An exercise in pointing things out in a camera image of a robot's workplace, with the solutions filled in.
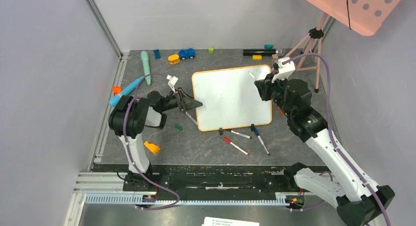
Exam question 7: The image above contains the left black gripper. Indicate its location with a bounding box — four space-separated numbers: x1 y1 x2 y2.
159 87 203 112

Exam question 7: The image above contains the green marker cap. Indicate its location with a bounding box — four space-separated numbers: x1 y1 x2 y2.
175 125 183 131

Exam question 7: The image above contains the orange framed whiteboard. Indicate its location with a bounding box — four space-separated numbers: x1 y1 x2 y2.
191 64 273 132

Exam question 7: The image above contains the green whiteboard marker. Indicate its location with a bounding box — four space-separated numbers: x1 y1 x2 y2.
248 72 258 81

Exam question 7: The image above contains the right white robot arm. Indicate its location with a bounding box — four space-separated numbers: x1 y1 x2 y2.
254 74 395 226

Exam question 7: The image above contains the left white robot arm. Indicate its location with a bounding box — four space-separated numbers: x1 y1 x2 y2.
108 87 203 191

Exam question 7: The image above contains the purple whiteboard marker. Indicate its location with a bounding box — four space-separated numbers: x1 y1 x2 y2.
184 111 198 125

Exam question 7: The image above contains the blue whiteboard marker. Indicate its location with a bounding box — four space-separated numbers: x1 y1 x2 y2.
253 127 270 155

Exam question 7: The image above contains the red whiteboard marker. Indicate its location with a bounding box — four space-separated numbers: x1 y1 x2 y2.
222 137 250 156

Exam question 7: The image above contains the black whiteboard marker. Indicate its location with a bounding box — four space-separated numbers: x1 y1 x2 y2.
225 129 252 139

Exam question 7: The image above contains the yellow block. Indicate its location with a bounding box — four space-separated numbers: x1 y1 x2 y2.
252 55 262 61

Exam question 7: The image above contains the teal block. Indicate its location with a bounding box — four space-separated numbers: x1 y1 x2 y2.
264 44 273 50

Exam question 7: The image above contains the yellow oval toy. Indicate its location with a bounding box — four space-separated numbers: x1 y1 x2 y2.
168 54 181 65

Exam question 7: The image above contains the blue toy car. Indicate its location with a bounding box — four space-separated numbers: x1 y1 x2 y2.
179 48 196 60

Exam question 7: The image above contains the dark blue block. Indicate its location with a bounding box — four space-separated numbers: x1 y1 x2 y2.
154 50 161 59

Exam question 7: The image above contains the orange wedge block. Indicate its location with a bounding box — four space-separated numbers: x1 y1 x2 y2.
144 141 160 154

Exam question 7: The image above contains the mint green toy microphone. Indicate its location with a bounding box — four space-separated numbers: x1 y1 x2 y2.
140 50 152 85

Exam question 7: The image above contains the pink tripod stand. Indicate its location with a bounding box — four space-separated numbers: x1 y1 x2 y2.
286 12 328 93

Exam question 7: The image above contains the small orange toy piece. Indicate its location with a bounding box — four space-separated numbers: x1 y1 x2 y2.
112 86 122 95

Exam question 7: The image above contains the blue toy marker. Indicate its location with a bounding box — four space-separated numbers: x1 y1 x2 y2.
108 76 144 107

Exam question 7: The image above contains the white paper sheet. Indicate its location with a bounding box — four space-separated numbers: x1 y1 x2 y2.
202 217 260 226

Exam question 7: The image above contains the pink perforated panel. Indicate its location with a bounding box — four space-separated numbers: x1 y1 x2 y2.
306 0 401 36

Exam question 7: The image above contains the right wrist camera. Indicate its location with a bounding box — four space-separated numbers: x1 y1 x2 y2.
272 57 296 83

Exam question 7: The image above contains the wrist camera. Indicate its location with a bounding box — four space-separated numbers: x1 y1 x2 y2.
272 57 296 83
166 75 178 93

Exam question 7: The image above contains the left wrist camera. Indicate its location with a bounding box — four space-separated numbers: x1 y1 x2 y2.
166 75 178 93

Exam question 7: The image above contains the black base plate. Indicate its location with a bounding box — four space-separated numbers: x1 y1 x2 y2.
123 165 306 200

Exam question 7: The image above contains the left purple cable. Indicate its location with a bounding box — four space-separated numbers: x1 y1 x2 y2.
122 73 181 211

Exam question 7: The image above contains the purple cable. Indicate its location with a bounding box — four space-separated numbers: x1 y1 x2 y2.
281 53 392 226
122 73 181 211

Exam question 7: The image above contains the grey slotted cable duct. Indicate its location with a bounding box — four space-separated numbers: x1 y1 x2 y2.
85 193 295 206

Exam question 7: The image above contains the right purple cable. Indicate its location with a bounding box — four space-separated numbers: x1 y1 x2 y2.
281 53 392 226

